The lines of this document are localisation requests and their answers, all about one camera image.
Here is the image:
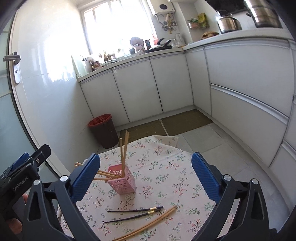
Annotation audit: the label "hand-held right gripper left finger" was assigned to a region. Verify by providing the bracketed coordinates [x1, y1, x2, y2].
[22, 152, 101, 241]

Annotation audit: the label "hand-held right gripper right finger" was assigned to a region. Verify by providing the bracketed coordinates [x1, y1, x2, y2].
[191, 152, 270, 241]

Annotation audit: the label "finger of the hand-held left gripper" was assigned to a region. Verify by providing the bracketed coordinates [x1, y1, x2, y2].
[11, 152, 32, 170]
[30, 144, 52, 167]

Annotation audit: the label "pink perforated utensil holder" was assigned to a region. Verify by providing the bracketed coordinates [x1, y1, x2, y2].
[105, 165, 137, 195]

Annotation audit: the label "person's left hand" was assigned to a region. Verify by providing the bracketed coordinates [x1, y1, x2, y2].
[6, 193, 30, 235]

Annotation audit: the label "floral tablecloth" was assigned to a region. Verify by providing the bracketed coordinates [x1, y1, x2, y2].
[58, 135, 234, 241]

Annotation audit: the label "frosted glass door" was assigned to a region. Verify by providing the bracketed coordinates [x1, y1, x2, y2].
[0, 22, 48, 172]

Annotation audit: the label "brown trash bin red liner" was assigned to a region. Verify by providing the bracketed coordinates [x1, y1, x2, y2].
[88, 113, 119, 149]

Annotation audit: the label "brown floor mat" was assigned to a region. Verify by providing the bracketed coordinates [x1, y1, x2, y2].
[159, 108, 213, 136]
[119, 120, 167, 143]

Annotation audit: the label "white cutting board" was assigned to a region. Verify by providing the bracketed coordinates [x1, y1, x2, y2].
[71, 54, 89, 78]

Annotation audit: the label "black frying pan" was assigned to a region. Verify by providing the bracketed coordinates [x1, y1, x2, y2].
[147, 38, 173, 52]

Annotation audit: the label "round woven tray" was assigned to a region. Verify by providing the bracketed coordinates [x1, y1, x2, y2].
[201, 31, 219, 39]

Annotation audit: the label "dark figurine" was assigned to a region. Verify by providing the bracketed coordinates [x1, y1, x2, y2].
[129, 36, 144, 53]

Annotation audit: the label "kitchen window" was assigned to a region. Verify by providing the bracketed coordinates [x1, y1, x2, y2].
[79, 0, 156, 59]

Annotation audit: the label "yellow snack bag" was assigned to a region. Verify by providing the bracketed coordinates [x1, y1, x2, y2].
[197, 13, 208, 30]

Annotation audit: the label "steel kettle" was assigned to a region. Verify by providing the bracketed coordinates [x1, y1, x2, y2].
[216, 9, 243, 34]

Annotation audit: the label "water heater pipes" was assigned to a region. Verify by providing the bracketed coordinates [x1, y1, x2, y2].
[157, 13, 176, 32]

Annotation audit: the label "steel steamer pot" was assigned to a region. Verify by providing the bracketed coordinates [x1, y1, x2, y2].
[243, 0, 284, 29]

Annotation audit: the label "black range hood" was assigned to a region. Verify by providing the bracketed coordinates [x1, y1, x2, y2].
[205, 0, 248, 12]

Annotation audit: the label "white water heater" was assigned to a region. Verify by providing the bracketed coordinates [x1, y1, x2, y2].
[147, 0, 176, 16]

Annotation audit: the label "metal door handle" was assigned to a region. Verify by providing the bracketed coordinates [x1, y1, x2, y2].
[3, 52, 22, 84]

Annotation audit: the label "metal wall rack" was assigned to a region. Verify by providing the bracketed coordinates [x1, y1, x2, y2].
[187, 19, 200, 30]

